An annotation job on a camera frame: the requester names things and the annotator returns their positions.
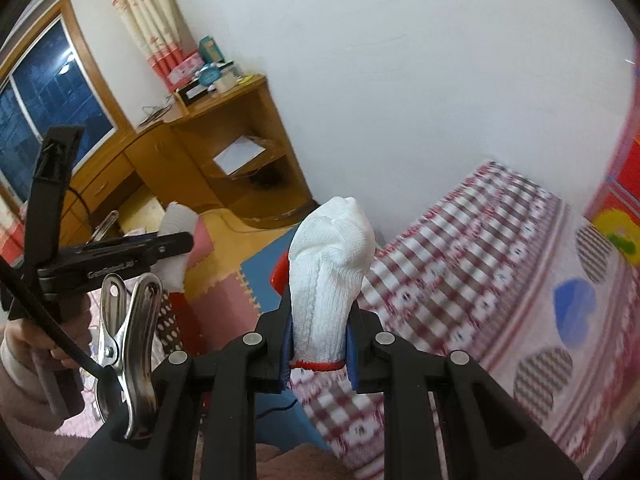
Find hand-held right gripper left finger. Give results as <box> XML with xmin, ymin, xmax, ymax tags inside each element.
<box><xmin>62</xmin><ymin>305</ymin><xmax>293</xmax><ymax>480</ymax></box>

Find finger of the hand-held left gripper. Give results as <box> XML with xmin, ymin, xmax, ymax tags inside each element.
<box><xmin>75</xmin><ymin>231</ymin><xmax>195</xmax><ymax>267</ymax></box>

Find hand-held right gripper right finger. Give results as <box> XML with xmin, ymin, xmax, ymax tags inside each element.
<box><xmin>345</xmin><ymin>305</ymin><xmax>583</xmax><ymax>480</ymax></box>

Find person's left forearm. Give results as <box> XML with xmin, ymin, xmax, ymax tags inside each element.
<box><xmin>0</xmin><ymin>345</ymin><xmax>68</xmax><ymax>433</ymax></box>

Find person's left hand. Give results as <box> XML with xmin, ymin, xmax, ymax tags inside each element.
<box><xmin>0</xmin><ymin>294</ymin><xmax>97</xmax><ymax>371</ymax></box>

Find pale wooden board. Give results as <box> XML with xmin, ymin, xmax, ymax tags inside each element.
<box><xmin>120</xmin><ymin>185</ymin><xmax>167</xmax><ymax>233</ymax></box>

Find metal spring clip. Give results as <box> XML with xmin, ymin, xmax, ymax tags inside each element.
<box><xmin>91</xmin><ymin>210</ymin><xmax>122</xmax><ymax>244</ymax></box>
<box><xmin>95</xmin><ymin>274</ymin><xmax>166</xmax><ymax>441</ymax></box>

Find red plastic stool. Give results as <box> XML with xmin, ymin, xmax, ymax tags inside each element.
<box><xmin>270</xmin><ymin>252</ymin><xmax>292</xmax><ymax>296</ymax></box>

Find wooden desk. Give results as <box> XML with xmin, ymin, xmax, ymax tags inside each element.
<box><xmin>0</xmin><ymin>74</ymin><xmax>313</xmax><ymax>281</ymax></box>

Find polka dot cloth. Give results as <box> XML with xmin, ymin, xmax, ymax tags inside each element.
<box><xmin>155</xmin><ymin>304</ymin><xmax>184</xmax><ymax>357</ymax></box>

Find wooden framed window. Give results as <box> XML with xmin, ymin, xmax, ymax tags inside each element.
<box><xmin>0</xmin><ymin>0</ymin><xmax>136</xmax><ymax>211</ymax></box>

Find white paper sheet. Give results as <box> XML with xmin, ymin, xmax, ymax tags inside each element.
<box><xmin>212</xmin><ymin>135</ymin><xmax>268</xmax><ymax>178</ymax></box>

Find person's leg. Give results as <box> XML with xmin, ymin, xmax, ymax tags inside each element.
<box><xmin>255</xmin><ymin>440</ymin><xmax>353</xmax><ymax>480</ymax></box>

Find checkered heart bedsheet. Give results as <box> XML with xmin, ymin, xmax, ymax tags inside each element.
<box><xmin>287</xmin><ymin>160</ymin><xmax>640</xmax><ymax>476</ymax></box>

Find black box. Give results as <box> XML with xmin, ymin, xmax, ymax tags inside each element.
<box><xmin>175</xmin><ymin>82</ymin><xmax>217</xmax><ymax>107</ymax></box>

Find teal box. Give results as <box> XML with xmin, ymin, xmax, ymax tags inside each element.
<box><xmin>198</xmin><ymin>36</ymin><xmax>223</xmax><ymax>66</ymax></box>

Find cream patterned curtain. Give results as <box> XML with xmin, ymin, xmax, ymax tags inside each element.
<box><xmin>95</xmin><ymin>0</ymin><xmax>188</xmax><ymax>93</ymax></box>

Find red floral printed cloth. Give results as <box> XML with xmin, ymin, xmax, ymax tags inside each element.
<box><xmin>582</xmin><ymin>105</ymin><xmax>640</xmax><ymax>261</ymax></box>

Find thin dark floor cable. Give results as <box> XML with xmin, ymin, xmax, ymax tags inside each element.
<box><xmin>256</xmin><ymin>394</ymin><xmax>302</xmax><ymax>418</ymax></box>

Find wire-frame glasses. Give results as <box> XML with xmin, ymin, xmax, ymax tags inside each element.
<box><xmin>139</xmin><ymin>104</ymin><xmax>172</xmax><ymax>127</ymax></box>

